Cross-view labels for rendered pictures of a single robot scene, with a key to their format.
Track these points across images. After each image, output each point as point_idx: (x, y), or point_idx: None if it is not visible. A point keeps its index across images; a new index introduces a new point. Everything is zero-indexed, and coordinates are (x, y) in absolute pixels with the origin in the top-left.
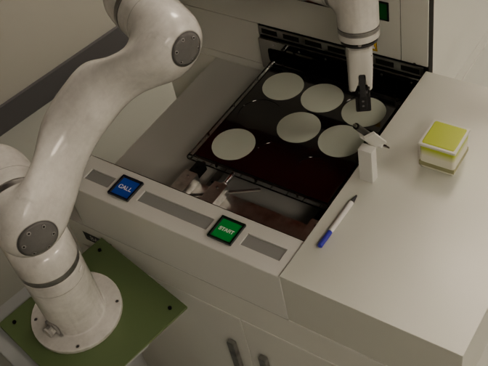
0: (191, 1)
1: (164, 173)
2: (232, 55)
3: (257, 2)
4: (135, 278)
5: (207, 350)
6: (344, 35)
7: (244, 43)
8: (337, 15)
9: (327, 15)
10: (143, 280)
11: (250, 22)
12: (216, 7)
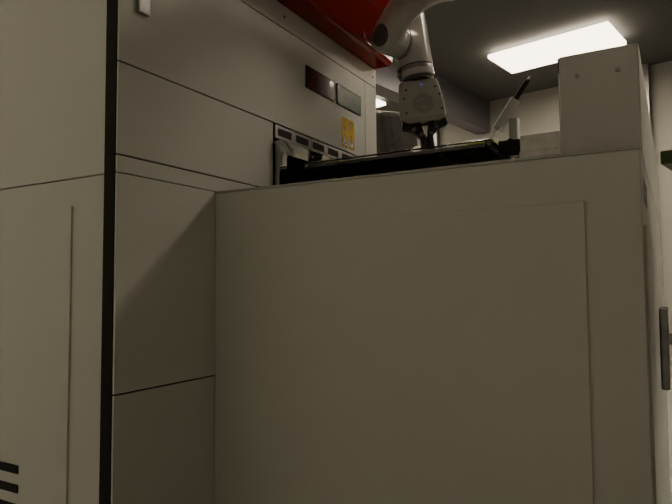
0: (199, 82)
1: None
2: (237, 182)
3: (276, 90)
4: None
5: (660, 391)
6: (430, 64)
7: (255, 156)
8: (421, 48)
9: (328, 110)
10: None
11: (266, 121)
12: (232, 96)
